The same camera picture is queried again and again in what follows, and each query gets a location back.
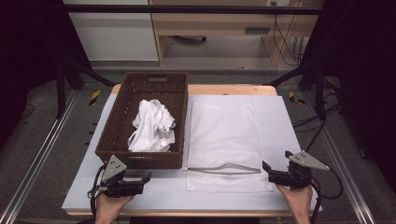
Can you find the black hanging desk cables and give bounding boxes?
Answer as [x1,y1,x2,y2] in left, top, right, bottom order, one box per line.
[271,1,305,67]

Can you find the right hand-held gripper black cable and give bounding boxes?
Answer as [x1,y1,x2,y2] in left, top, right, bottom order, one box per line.
[310,181,322,224]

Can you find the light grey table board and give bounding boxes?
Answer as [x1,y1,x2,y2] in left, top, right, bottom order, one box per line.
[61,92,323,213]

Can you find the yellow black tape marker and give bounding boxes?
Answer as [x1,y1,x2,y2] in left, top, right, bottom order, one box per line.
[88,89,103,107]
[287,91,306,106]

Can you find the person's left hand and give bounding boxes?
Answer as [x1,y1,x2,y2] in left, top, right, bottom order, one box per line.
[94,192,135,224]

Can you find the light wooden desk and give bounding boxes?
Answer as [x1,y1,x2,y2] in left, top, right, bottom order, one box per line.
[148,0,325,67]

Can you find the left hand-held gripper black cable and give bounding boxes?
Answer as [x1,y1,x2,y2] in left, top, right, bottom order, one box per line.
[88,163,108,218]

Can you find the hand-held gripper black cable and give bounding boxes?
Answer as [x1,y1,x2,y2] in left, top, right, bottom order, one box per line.
[310,181,322,224]
[88,163,108,218]

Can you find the black curtain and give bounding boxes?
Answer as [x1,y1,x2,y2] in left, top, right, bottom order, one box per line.
[301,0,396,194]
[0,0,93,149]

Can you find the black metal stand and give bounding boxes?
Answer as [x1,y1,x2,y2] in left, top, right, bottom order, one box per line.
[266,61,329,121]
[55,58,117,119]

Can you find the black horizontal frame bar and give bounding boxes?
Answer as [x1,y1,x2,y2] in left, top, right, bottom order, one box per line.
[62,4,325,15]

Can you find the person's right hand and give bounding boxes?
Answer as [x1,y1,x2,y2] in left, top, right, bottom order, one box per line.
[275,183,314,224]

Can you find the brown wicker basket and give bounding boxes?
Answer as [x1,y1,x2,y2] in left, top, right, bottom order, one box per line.
[95,71,190,171]

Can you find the aluminium floor rail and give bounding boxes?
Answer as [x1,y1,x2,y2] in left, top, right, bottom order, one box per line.
[302,91,377,224]
[0,89,79,224]

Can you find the wooden table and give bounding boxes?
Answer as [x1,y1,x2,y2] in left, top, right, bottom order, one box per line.
[66,83,316,218]

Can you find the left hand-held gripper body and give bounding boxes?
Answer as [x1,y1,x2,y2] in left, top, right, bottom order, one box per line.
[92,154,138,199]

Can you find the white garment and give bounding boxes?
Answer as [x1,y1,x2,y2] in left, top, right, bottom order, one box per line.
[127,99,177,153]

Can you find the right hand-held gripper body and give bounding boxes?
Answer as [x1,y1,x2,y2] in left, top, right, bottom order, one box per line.
[287,150,331,191]

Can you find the white cabinet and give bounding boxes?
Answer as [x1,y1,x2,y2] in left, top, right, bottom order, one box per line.
[63,0,160,62]

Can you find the looped black floor cable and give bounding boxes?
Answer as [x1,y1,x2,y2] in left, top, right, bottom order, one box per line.
[291,102,344,201]

